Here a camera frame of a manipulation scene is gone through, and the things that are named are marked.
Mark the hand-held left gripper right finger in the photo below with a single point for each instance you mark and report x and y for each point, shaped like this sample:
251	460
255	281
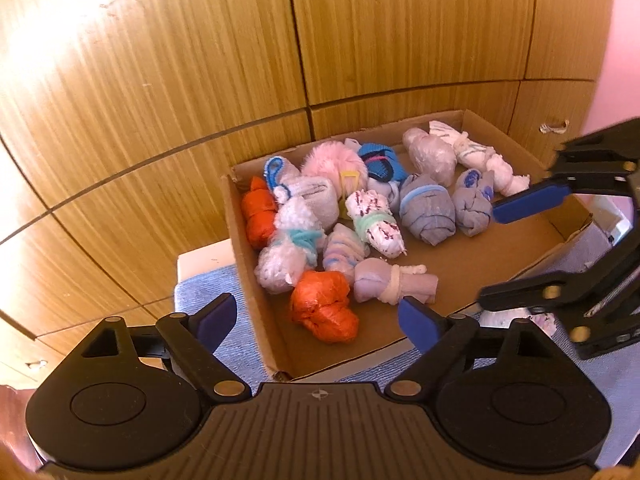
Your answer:
422	325

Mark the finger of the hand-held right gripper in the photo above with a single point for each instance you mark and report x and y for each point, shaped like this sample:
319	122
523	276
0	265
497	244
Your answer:
530	295
530	202

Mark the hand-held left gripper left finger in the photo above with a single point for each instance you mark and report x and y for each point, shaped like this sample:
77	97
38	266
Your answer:
217	317

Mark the cardboard box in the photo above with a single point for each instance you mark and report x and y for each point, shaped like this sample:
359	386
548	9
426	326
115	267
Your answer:
500	255

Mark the grey sock roll blue print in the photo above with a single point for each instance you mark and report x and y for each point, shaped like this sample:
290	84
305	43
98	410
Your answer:
475	207

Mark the lilac sock roll cream band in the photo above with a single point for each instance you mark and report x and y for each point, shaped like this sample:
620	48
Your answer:
380	280

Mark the white sock roll grey print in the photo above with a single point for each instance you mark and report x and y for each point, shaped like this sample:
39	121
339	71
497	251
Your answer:
475	157

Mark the white fluffy sock roll teal band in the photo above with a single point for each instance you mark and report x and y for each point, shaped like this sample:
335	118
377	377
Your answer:
287	255

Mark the orange sock roll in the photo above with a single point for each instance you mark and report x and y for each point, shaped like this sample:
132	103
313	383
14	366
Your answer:
325	307
260	217

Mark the grey sock roll blue band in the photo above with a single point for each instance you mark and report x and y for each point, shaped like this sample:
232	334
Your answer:
427	210

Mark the pastel striped sock roll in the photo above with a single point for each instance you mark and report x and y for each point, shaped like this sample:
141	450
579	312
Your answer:
342	252

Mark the sheer lilac sock roll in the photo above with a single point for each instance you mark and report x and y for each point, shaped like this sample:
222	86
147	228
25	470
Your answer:
427	157

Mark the white sock roll purple print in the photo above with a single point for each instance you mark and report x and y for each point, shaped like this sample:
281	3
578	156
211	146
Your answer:
377	222

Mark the blue striped sock roll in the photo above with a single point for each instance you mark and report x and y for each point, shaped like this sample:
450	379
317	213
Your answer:
382	162

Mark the white sock roll blue trim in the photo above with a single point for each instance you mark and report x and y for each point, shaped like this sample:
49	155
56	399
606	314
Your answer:
310	195

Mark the pink fluffy sock roll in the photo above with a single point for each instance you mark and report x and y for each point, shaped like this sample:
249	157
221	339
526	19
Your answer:
332	162

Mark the blue towel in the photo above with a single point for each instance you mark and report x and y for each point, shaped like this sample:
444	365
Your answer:
200	292

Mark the wooden wardrobe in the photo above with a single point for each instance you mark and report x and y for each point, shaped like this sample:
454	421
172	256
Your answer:
150	60

